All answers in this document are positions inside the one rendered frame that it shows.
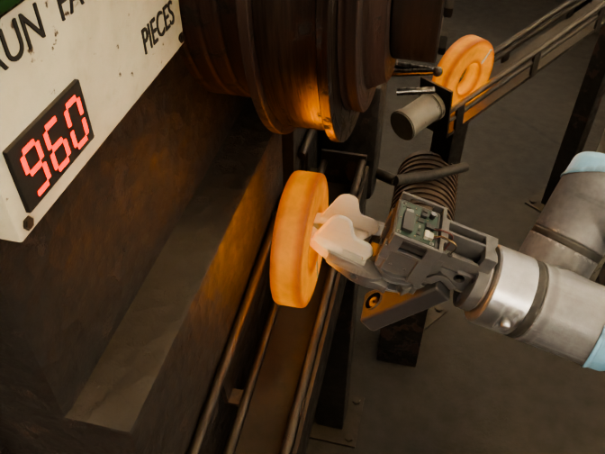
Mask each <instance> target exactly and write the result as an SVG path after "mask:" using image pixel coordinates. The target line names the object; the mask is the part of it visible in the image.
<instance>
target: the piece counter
mask: <svg viewBox="0 0 605 454"><path fill-rule="evenodd" d="M75 101H77V107H78V110H79V113H80V115H82V113H83V112H84V111H83V107H82V105H81V101H80V98H79V97H78V98H77V99H76V96H75V95H73V97H72V98H71V99H70V100H69V101H68V102H67V103H66V107H67V109H68V108H69V107H70V106H71V105H72V104H73V103H75ZM64 115H65V118H66V121H67V124H68V128H70V127H71V126H72V123H71V121H70V117H69V114H68V110H66V111H65V112H64ZM56 121H57V119H56V116H53V117H52V119H51V120H50V121H49V122H48V123H47V124H46V125H45V126H44V127H45V130H46V132H45V133H44V134H43V137H44V140H45V142H46V145H47V148H48V150H50V149H51V148H52V150H53V153H52V154H51V155H50V158H51V160H52V163H53V166H54V168H55V170H57V169H59V172H60V171H61V170H62V169H63V168H64V167H65V166H66V165H67V164H68V163H69V158H68V157H66V158H65V160H64V161H63V162H62V163H61V164H60V166H59V165H58V162H57V160H56V157H55V154H54V151H55V150H56V149H57V148H58V147H59V145H60V144H61V143H62V142H63V144H64V147H65V150H66V153H67V155H68V156H69V155H70V153H71V152H70V148H69V146H68V141H67V139H65V140H63V139H62V137H60V138H59V139H58V141H57V142H56V143H55V144H54V145H53V146H51V143H50V138H49V135H48V133H47V130H48V129H49V128H50V127H51V126H52V125H53V124H54V123H55V122H56ZM82 123H83V126H84V129H85V133H86V134H88V133H89V130H88V127H87V123H86V118H85V117H84V118H83V120H82ZM70 135H71V138H72V141H73V144H74V147H76V146H78V149H79V150H80V148H81V147H82V146H83V145H84V144H85V143H86V141H87V136H85V137H84V138H83V139H82V140H81V141H80V142H79V143H78V144H77V139H76V135H75V133H74V131H72V132H71V133H70ZM34 144H35V147H36V149H37V151H38V154H39V157H40V159H42V158H43V157H44V154H43V152H42V149H41V145H40V142H39V141H36V142H34V139H32V140H31V141H30V142H29V143H28V144H27V145H26V146H25V147H24V148H23V149H22V152H23V155H25V154H26V153H27V152H28V151H29V150H30V149H31V148H32V146H33V145H34ZM20 160H21V162H22V165H23V169H24V171H25V174H26V175H28V174H29V173H31V176H33V175H34V174H35V173H36V172H37V171H38V169H39V168H40V167H41V166H43V169H44V172H45V174H46V177H47V179H50V177H51V174H50V171H49V168H48V165H47V162H46V161H45V162H44V163H43V164H42V162H41V160H40V161H39V162H38V163H37V164H36V165H35V166H34V167H33V168H32V170H31V171H30V169H29V167H28V164H27V161H26V159H25V157H24V156H22V157H21V158H20ZM49 185H50V183H49V180H47V181H46V182H45V183H44V185H43V186H42V187H41V188H40V189H39V191H38V195H39V196H41V194H42V193H43V192H44V191H45V190H46V188H47V187H48V186H49Z"/></svg>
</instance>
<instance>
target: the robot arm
mask: <svg viewBox="0 0 605 454"><path fill-rule="evenodd" d="M560 178H561V179H560V180H559V182H558V184H557V186H556V187H555V190H554V192H553V193H552V195H551V196H550V198H549V199H548V201H547V203H546V205H545V207H544V209H543V211H542V212H541V214H540V215H539V217H538V218H537V221H536V223H535V225H534V226H533V228H532V230H530V231H529V233H528V235H527V237H526V239H525V240H524V241H523V243H522V245H521V247H520V248H519V251H516V250H512V249H509V248H507V247H504V246H502V245H500V244H498V240H499V239H497V238H494V237H493V236H490V235H488V234H485V233H483V232H479V231H477V230H474V229H472V228H469V227H467V226H464V225H463V224H460V223H458V222H453V221H451V220H448V218H447V208H446V207H444V206H442V205H439V204H435V203H432V202H430V201H428V200H426V199H423V198H421V197H418V196H415V195H412V194H410V193H407V192H405V191H403V192H402V195H401V196H400V198H399V200H398V202H397V204H396V205H395V207H394V208H392V210H391V212H390V213H389V215H388V217H387V218H386V220H385V223H384V222H379V221H376V220H374V219H373V218H370V217H368V216H365V215H363V214H361V213H360V210H359V203H358V199H357V198H356V197H355V196H353V195H351V194H342V195H339V196H338V198H337V199H336V200H335V201H334V202H333V203H332V204H331V205H330V206H329V207H328V208H327V209H326V211H325V212H324V213H317V214H316V217H315V220H314V224H313V227H312V236H311V241H310V245H311V246H312V247H313V249H314V250H316V251H317V252H318V253H319V254H320V255H321V256H322V257H324V258H325V259H326V262H327V263H328V264H330V265H331V266H332V267H334V268H335V269H336V270H337V271H338V272H339V273H341V274H342V275H343V276H345V277H346V278H348V279H349V280H351V281H353V282H354V283H356V284H359V285H361V286H365V287H368V288H373V289H374V290H372V291H370V292H368V293H366V295H365V300H364V305H363V310H362V314H361V319H360V321H361V323H363V324H364V325H365V326H366V327H367V328H368V329H369V330H371V331H376V330H378V329H380V328H383V327H384V326H387V325H389V324H392V323H394V322H398V321H399V320H402V319H404V318H407V317H409V316H411V315H414V314H415V313H419V312H422V311H424V310H426V309H429V308H430V307H433V306H435V305H437V304H441V303H444V302H445V301H448V300H449V295H450V290H451V289H453V290H454V293H453V304H454V306H455V307H457V308H460V309H462V310H464V313H465V318H466V319H467V320H468V321H469V322H473V323H475V324H478V325H480V326H483V327H484V328H487V329H490V330H492V331H496V332H498V333H501V334H503V335H506V336H508V337H511V338H512V339H515V340H517V341H522V342H524V343H527V344H528V345H531V346H533V347H536V348H539V349H541V350H544V351H547V352H549V353H552V354H555V355H556V356H559V357H561V358H564V359H568V360H571V361H572V362H575V363H577V364H580V366H581V367H582V368H591V369H594V370H598V371H605V286H603V285H600V284H598V283H595V282H593V281H591V280H589V278H590V277H591V274H592V273H593V271H594V269H595V268H596V267H597V265H598V264H599V263H600V261H601V259H602V258H603V256H604V255H605V154H604V153H599V152H594V151H585V152H581V153H579V154H577V155H576V156H574V158H573V160H572V161H571V163H570V164H569V166H568V167H567V169H566V171H565V172H563V173H562V174H561V176H560ZM411 199H414V200H416V201H419V202H421V203H424V204H427V205H429V206H432V207H433V209H432V210H429V209H427V208H424V207H421V206H419V205H416V204H413V203H411V202H410V200H411ZM368 242H369V243H370V244H369V243H368ZM373 253H374V255H373V257H372V258H370V257H371V256H372V254H373Z"/></svg>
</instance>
